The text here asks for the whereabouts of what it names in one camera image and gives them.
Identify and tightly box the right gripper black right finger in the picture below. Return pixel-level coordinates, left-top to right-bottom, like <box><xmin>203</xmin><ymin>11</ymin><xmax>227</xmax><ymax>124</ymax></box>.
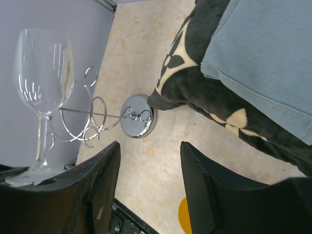
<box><xmin>180</xmin><ymin>142</ymin><xmax>312</xmax><ymax>234</ymax></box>

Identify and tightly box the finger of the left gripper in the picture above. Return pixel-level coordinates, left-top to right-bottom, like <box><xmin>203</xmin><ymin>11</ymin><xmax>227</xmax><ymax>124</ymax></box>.
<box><xmin>0</xmin><ymin>164</ymin><xmax>29</xmax><ymax>182</ymax></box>

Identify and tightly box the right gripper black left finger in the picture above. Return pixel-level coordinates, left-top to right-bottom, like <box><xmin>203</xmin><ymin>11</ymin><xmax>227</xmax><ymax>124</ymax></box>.
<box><xmin>0</xmin><ymin>141</ymin><xmax>121</xmax><ymax>234</ymax></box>

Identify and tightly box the orange wine glass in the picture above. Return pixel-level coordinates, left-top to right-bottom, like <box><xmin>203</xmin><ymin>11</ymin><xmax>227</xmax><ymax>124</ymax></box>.
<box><xmin>178</xmin><ymin>197</ymin><xmax>192</xmax><ymax>234</ymax></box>

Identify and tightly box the clear wine glass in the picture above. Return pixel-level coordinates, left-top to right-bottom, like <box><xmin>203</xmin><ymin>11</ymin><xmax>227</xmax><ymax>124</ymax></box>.
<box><xmin>5</xmin><ymin>28</ymin><xmax>74</xmax><ymax>187</ymax></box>

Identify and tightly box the black patterned blanket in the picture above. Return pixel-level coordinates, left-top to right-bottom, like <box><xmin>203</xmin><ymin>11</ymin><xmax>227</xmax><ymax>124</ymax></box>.
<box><xmin>148</xmin><ymin>0</ymin><xmax>312</xmax><ymax>176</ymax></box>

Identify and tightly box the light blue folded towel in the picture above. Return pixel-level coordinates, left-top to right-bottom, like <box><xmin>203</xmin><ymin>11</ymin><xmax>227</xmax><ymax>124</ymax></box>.
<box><xmin>200</xmin><ymin>0</ymin><xmax>312</xmax><ymax>145</ymax></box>

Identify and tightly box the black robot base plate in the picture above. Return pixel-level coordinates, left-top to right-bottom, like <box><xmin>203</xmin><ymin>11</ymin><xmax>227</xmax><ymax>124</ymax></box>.
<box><xmin>108</xmin><ymin>198</ymin><xmax>159</xmax><ymax>234</ymax></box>

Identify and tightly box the chrome wire glass rack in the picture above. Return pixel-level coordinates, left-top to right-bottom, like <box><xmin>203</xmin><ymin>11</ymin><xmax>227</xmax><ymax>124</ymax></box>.
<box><xmin>46</xmin><ymin>66</ymin><xmax>157</xmax><ymax>151</ymax></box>

